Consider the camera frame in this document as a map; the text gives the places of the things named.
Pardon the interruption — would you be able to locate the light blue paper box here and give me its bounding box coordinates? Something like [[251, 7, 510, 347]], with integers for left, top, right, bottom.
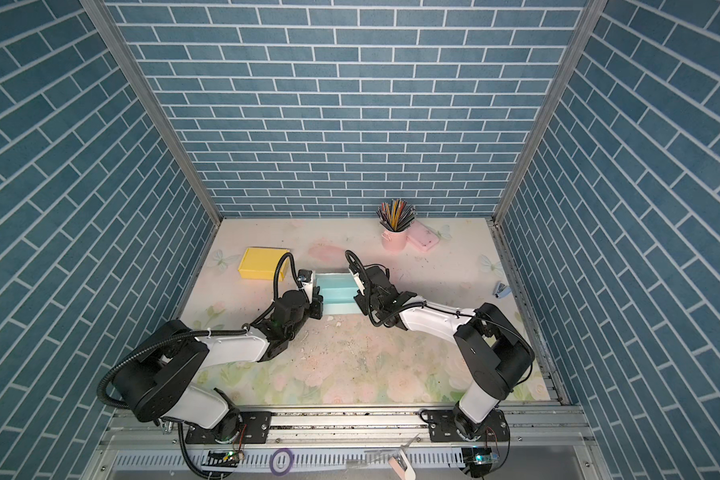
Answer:
[[315, 273, 361, 315]]

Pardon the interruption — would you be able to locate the yellow paper box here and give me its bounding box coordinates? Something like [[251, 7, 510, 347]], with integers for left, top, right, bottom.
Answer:
[[238, 247, 289, 280]]

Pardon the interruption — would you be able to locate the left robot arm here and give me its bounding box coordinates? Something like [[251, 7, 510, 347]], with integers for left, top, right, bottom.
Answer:
[[97, 288, 323, 438]]

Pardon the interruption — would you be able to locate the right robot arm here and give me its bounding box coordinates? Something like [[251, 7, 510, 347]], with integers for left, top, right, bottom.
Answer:
[[349, 265, 535, 435]]

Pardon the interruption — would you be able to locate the pink flat paper box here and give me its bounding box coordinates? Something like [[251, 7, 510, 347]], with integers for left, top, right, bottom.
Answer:
[[406, 220, 440, 253]]

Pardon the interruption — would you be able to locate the pink metal pencil cup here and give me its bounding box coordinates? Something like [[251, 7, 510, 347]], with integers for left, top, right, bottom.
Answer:
[[381, 229, 407, 253]]

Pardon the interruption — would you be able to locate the coloured pencils bundle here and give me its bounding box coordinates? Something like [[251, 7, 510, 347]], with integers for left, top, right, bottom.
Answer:
[[376, 199, 416, 233]]

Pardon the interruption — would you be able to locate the white pink clip tool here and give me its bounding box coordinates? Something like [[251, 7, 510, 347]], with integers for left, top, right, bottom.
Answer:
[[388, 448, 416, 480]]

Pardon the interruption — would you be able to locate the purple tape ring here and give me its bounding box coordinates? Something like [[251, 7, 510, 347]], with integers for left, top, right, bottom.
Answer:
[[269, 448, 296, 478]]

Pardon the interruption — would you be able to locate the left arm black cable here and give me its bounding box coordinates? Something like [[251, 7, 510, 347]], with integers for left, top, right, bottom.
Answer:
[[95, 251, 298, 410]]

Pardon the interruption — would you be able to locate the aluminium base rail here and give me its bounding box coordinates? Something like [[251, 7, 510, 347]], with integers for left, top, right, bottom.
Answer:
[[80, 403, 613, 480]]

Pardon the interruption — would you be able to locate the aluminium corner post left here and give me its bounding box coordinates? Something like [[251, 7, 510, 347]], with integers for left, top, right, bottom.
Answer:
[[80, 0, 223, 227]]

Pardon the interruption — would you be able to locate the aluminium corner post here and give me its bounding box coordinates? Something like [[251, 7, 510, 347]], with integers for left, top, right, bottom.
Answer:
[[80, 0, 223, 227], [492, 0, 607, 226]]

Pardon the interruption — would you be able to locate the aluminium corner post right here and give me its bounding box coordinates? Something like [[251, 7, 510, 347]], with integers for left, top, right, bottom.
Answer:
[[492, 0, 607, 226]]

